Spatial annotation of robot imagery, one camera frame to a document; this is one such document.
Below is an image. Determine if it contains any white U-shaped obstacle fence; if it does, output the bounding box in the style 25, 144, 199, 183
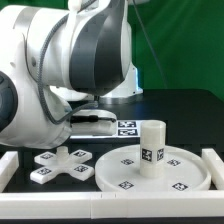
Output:
0, 148, 224, 220

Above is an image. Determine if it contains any white marker tag plate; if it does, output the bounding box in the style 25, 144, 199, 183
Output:
70, 120, 142, 139

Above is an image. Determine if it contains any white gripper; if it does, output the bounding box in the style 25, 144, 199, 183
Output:
71, 110, 117, 136

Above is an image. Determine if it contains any white cross-shaped table base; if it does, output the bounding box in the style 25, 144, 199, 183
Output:
30, 146, 95, 184

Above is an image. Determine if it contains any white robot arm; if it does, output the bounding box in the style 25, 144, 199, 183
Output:
0, 0, 140, 149

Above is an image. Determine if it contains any white round table top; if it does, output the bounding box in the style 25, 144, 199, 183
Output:
95, 145, 211, 192

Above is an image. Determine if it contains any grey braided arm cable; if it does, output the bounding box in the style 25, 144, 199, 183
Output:
37, 0, 101, 126

